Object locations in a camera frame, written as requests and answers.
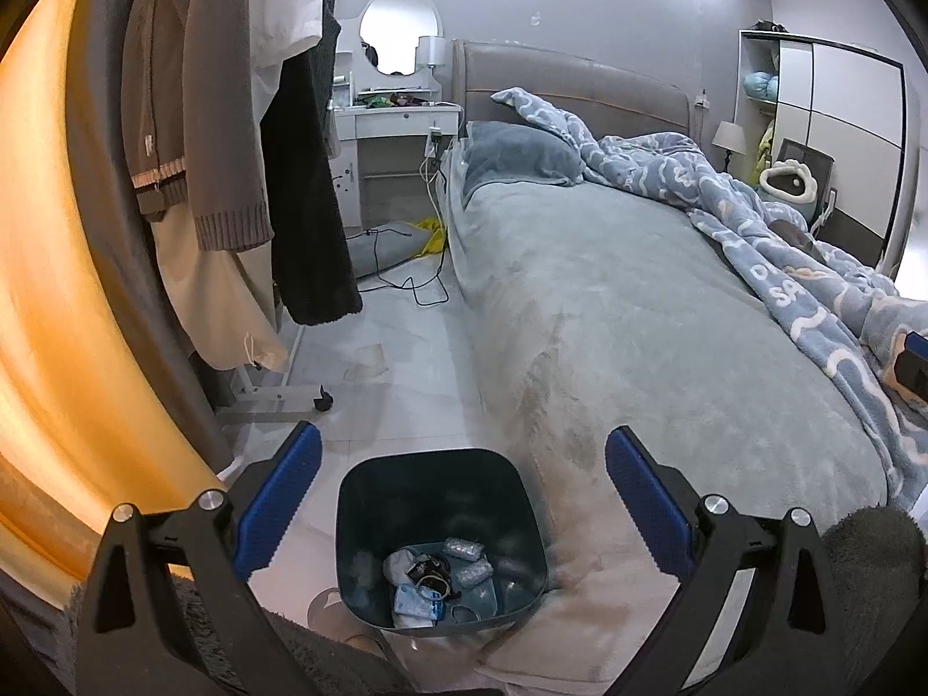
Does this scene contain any black curved plastic piece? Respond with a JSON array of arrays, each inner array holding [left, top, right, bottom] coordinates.
[[406, 553, 453, 600]]

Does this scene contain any blue cartoon tissue pack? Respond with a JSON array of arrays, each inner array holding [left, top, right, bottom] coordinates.
[[391, 583, 445, 629]]

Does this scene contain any dark teal trash bin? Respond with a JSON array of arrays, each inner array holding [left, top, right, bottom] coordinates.
[[335, 448, 548, 636]]

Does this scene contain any blue patterned fleece blanket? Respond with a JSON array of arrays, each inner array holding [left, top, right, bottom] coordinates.
[[491, 86, 926, 512]]

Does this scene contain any white clothes rack base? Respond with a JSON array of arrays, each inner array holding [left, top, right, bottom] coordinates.
[[227, 319, 335, 423]]

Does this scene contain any white crumpled paper ball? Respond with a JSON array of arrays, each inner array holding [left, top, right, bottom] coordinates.
[[382, 548, 417, 586]]

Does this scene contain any cream hanging coat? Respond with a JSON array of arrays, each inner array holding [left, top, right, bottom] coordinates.
[[151, 203, 289, 372]]

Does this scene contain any bed with grey sheet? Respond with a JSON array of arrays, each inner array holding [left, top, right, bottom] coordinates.
[[442, 151, 887, 694]]

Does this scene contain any black hanging coat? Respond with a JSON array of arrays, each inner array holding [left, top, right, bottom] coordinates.
[[261, 0, 362, 325]]

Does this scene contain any white cat-shaped cushion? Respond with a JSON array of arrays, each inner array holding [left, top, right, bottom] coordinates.
[[760, 159, 818, 206]]

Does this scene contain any grey floor cushion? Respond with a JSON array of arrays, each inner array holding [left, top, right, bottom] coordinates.
[[346, 222, 431, 278]]

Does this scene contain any white wardrobe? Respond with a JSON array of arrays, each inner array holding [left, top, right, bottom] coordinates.
[[733, 30, 919, 272]]

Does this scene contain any white bedside lamp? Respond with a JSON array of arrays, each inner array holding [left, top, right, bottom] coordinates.
[[712, 121, 747, 171]]

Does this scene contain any white dressing table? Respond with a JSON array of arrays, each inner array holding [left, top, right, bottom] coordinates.
[[329, 52, 462, 234]]

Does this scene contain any blue grey pillow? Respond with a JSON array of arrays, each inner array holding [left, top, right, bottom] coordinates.
[[462, 121, 585, 208]]

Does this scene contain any grey upholstered headboard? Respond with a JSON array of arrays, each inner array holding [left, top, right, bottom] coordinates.
[[451, 39, 691, 139]]

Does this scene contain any brown knit sweater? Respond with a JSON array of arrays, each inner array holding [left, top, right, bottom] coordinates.
[[121, 0, 272, 252]]

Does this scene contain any white hanging shirt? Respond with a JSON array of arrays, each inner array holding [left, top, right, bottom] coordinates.
[[248, 0, 322, 122]]

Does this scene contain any oval vanity mirror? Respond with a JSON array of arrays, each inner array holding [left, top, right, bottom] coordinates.
[[358, 0, 442, 77]]

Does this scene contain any black floor cable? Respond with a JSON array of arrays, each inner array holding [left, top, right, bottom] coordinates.
[[347, 223, 454, 310]]

